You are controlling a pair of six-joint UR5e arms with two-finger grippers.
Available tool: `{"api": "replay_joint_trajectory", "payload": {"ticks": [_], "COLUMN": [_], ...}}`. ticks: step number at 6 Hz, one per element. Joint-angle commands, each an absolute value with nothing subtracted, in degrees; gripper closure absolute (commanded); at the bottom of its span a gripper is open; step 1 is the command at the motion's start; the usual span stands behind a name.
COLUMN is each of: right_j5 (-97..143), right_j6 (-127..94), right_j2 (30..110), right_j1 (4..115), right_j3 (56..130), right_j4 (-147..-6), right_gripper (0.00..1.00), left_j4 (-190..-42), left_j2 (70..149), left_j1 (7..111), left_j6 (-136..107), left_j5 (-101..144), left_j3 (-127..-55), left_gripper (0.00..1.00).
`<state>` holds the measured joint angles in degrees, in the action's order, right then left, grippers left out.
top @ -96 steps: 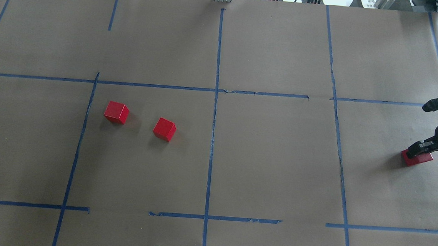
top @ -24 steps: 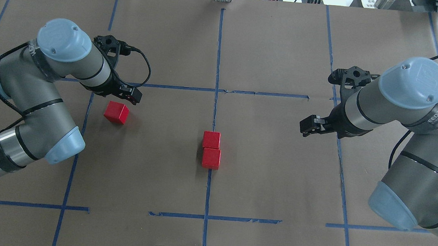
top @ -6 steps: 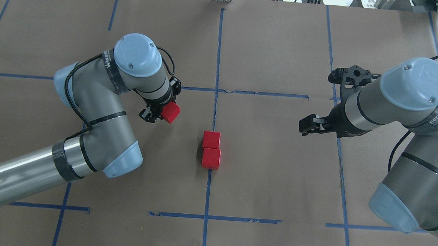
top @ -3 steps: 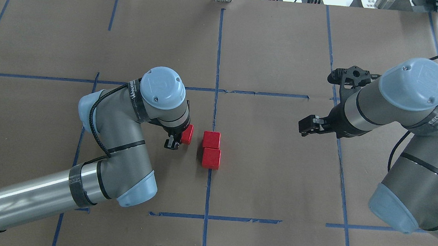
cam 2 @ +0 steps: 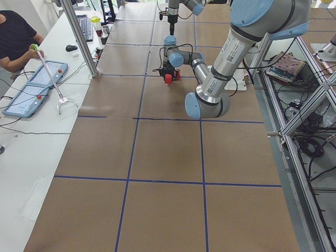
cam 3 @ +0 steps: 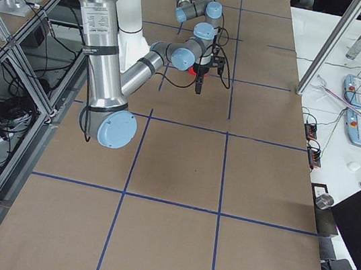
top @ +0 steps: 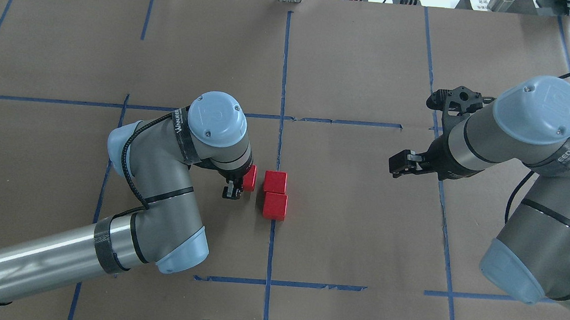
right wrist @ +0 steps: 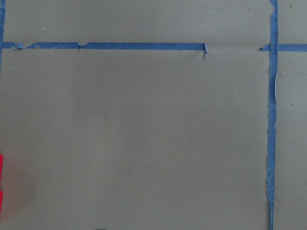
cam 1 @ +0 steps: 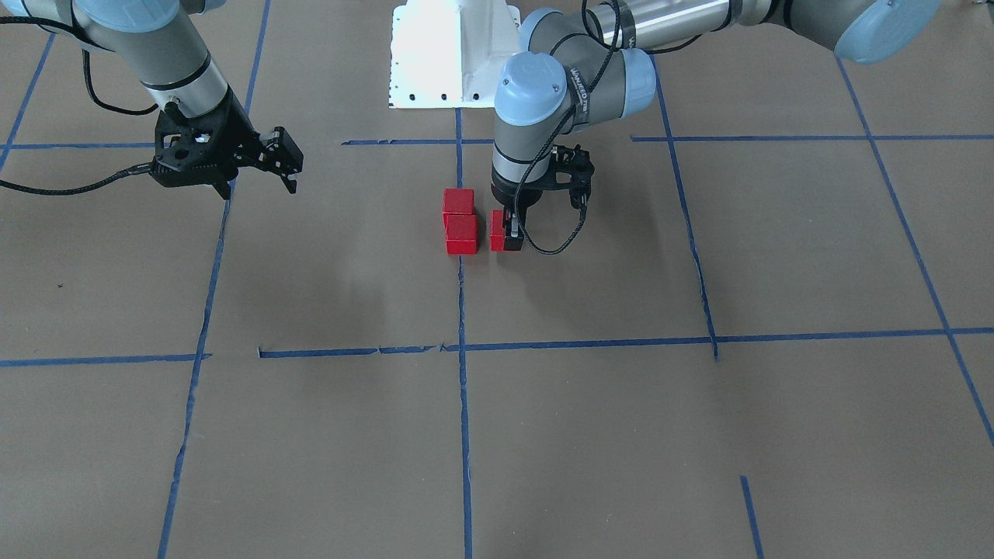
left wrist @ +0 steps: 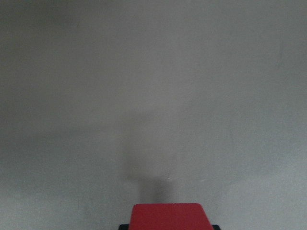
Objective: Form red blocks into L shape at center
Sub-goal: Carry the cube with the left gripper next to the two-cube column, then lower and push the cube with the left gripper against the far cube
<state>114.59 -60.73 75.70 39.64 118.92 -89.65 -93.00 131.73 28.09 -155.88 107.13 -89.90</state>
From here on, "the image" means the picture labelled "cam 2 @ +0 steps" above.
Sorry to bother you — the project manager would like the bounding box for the white camera pedestal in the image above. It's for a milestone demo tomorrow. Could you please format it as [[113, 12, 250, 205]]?
[[207, 65, 247, 91]]

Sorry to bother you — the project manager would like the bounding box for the reacher grabber stick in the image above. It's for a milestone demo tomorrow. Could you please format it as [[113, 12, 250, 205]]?
[[32, 44, 79, 116]]

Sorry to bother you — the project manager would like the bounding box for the upper teach pendant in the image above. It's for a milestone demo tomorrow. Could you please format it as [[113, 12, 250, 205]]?
[[27, 60, 69, 87]]

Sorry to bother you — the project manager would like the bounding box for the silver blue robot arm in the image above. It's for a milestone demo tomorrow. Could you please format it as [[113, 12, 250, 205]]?
[[159, 0, 207, 36], [159, 0, 311, 119]]

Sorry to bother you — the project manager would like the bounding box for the teach pendant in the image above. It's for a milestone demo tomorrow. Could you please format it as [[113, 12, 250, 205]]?
[[27, 60, 69, 87], [3, 85, 49, 118]]

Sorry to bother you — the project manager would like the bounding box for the aluminium frame post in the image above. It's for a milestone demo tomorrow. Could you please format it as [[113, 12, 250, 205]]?
[[60, 0, 98, 77]]

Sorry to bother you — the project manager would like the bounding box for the red block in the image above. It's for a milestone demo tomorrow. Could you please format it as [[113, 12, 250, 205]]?
[[172, 70, 181, 81], [164, 73, 173, 85]]

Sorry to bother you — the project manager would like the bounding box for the stack of books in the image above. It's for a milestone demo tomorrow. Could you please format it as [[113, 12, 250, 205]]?
[[266, 51, 306, 83]]

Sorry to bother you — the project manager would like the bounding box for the black keyboard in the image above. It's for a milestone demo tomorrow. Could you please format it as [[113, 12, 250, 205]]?
[[76, 15, 93, 42]]

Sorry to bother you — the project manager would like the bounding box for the black computer mouse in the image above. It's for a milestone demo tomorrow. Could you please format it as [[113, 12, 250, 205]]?
[[65, 45, 78, 52]]

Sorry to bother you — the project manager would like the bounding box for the metal cup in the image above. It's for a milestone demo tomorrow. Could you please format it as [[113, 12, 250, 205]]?
[[102, 25, 110, 35]]

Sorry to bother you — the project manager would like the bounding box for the seated person black shirt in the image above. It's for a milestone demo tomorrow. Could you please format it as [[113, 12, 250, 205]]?
[[1, 10, 44, 73]]

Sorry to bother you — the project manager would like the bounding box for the lower teach pendant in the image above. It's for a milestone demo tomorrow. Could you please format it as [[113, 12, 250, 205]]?
[[3, 85, 49, 118]]

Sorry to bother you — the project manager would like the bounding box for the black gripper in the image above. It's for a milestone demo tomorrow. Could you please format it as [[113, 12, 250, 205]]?
[[167, 15, 178, 35], [157, 61, 179, 78]]

